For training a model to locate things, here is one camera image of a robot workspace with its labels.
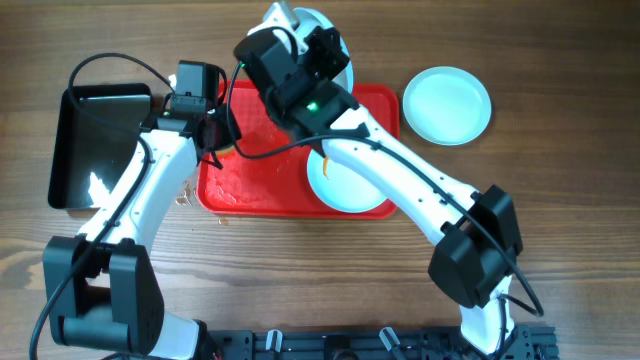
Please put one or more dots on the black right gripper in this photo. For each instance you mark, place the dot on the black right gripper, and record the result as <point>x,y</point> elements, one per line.
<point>332,54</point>

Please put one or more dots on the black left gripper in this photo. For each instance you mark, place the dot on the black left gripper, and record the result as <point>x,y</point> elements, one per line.
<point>229,131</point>

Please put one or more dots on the orange green scrub sponge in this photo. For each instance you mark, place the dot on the orange green scrub sponge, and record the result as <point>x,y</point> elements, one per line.
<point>225,151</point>

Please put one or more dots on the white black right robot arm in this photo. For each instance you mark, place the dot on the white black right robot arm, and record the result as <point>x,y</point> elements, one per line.
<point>475,234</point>

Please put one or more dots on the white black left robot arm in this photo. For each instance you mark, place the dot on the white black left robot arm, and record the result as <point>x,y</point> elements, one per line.
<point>102,292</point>

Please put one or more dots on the red plastic tray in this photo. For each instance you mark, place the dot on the red plastic tray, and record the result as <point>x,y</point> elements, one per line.
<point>273,187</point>

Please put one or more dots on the black water tray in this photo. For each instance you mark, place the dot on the black water tray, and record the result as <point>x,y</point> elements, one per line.
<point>89,158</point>

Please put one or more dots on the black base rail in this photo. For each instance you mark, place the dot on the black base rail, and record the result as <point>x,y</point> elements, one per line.
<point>526,342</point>

